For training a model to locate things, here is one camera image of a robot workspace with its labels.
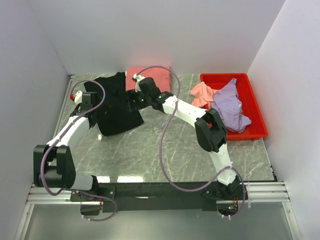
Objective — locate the black t shirt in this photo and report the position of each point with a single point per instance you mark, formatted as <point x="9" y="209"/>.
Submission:
<point x="119" y="119"/>

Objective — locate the crumpled salmon t shirt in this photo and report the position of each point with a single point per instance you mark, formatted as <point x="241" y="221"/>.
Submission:
<point x="203" y="95"/>

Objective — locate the folded pink t shirt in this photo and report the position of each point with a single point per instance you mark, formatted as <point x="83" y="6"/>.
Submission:
<point x="161" y="77"/>

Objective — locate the red plastic bin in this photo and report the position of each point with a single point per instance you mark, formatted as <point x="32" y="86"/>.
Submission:
<point x="250" y="107"/>

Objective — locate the aluminium frame rail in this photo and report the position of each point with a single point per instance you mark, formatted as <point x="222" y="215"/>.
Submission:
<point x="258" y="192"/>

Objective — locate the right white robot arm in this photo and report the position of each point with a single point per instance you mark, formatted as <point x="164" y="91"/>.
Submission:
<point x="211" y="135"/>

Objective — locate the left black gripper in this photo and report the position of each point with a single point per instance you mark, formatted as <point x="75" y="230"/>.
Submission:
<point x="94" y="123"/>

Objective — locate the crumpled lavender t shirt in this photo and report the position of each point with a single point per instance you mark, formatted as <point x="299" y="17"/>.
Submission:
<point x="227" y="104"/>

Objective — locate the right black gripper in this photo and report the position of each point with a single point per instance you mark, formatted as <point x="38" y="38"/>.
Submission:
<point x="135" y="95"/>

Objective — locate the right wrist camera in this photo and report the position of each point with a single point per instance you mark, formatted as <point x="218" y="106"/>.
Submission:
<point x="145" y="85"/>

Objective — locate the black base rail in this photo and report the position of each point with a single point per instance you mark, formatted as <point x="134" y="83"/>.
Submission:
<point x="151" y="196"/>

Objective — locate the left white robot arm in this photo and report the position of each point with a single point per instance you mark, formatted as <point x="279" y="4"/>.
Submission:
<point x="53" y="164"/>

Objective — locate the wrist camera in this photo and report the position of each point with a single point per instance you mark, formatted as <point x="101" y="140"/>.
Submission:
<point x="87" y="98"/>
<point x="145" y="85"/>

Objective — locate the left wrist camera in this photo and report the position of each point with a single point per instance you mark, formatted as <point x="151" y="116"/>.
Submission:
<point x="87" y="98"/>

